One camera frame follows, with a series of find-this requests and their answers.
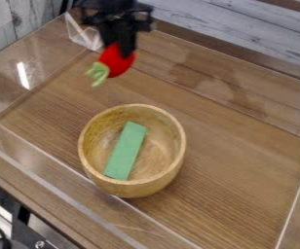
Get clear acrylic corner bracket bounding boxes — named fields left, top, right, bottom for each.
left=64, top=14, right=103, bottom=52

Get round wooden bowl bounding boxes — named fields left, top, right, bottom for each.
left=76, top=103, right=186, bottom=198

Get red plush strawberry toy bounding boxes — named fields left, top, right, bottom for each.
left=85, top=43, right=135, bottom=87

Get black table leg bracket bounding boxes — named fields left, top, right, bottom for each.
left=11, top=205, right=57, bottom=249

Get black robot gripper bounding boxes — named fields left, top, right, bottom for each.
left=75, top=0, right=154, bottom=58

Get green rectangular block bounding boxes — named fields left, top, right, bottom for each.
left=103, top=122, right=147, bottom=181

